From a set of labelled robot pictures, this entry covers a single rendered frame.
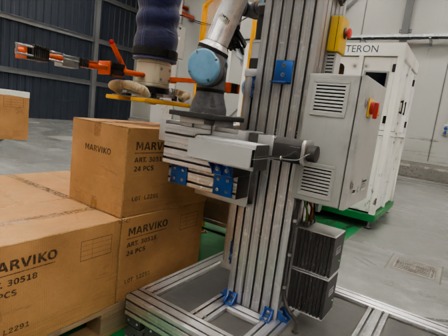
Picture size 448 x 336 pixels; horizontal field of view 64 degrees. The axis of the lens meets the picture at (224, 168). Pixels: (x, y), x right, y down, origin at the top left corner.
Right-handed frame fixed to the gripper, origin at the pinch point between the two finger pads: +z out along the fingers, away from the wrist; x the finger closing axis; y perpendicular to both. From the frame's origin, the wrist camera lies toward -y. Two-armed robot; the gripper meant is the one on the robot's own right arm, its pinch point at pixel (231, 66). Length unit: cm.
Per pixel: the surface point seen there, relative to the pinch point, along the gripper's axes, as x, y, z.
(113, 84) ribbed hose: -31, 50, 18
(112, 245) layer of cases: -5, 64, 86
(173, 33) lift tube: -15.6, 29.2, -10.4
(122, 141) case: -8, 60, 41
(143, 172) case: -5, 50, 55
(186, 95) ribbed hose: -14.4, 16.6, 17.8
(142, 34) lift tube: -24.1, 40.7, -7.2
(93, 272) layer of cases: -4, 73, 95
